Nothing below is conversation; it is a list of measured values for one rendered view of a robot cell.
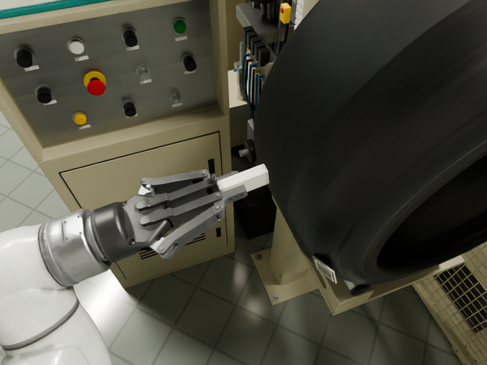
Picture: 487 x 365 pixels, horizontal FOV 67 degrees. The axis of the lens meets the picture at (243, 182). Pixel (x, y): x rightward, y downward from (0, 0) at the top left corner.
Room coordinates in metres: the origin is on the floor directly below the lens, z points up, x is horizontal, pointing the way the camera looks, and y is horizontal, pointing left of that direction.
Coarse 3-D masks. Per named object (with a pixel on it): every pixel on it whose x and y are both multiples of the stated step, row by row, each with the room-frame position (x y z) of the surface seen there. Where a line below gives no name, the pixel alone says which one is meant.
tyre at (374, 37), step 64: (320, 0) 0.49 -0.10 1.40; (384, 0) 0.42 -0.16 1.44; (448, 0) 0.38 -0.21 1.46; (320, 64) 0.40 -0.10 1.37; (384, 64) 0.34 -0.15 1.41; (448, 64) 0.31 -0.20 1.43; (256, 128) 0.44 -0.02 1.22; (320, 128) 0.33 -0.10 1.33; (384, 128) 0.28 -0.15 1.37; (448, 128) 0.27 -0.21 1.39; (320, 192) 0.27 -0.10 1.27; (384, 192) 0.24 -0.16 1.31; (448, 192) 0.50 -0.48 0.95; (320, 256) 0.25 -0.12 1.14; (384, 256) 0.35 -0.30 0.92; (448, 256) 0.32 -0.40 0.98
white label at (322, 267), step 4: (312, 256) 0.25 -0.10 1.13; (316, 260) 0.24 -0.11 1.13; (316, 264) 0.25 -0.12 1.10; (320, 264) 0.24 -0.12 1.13; (324, 264) 0.24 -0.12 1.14; (316, 268) 0.26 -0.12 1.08; (320, 268) 0.24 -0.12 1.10; (324, 268) 0.24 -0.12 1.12; (328, 268) 0.23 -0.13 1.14; (324, 272) 0.24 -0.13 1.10; (328, 272) 0.23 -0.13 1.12; (332, 272) 0.22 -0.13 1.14; (328, 276) 0.24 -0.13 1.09; (332, 276) 0.23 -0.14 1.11; (332, 280) 0.23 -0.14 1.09
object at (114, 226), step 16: (112, 208) 0.26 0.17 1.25; (128, 208) 0.27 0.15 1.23; (160, 208) 0.27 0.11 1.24; (96, 224) 0.24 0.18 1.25; (112, 224) 0.24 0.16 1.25; (128, 224) 0.25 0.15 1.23; (160, 224) 0.25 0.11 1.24; (96, 240) 0.22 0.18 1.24; (112, 240) 0.22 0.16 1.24; (128, 240) 0.22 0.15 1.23; (144, 240) 0.22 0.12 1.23; (112, 256) 0.21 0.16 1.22; (128, 256) 0.22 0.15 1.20
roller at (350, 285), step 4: (344, 280) 0.31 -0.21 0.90; (348, 284) 0.30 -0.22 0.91; (352, 284) 0.30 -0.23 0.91; (356, 284) 0.29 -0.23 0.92; (348, 288) 0.29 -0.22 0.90; (352, 288) 0.29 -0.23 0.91; (356, 288) 0.29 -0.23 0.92; (360, 288) 0.28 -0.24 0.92; (364, 288) 0.29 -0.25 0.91; (368, 288) 0.29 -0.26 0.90; (352, 292) 0.28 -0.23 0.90; (356, 292) 0.28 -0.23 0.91; (360, 292) 0.28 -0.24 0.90; (364, 292) 0.29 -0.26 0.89
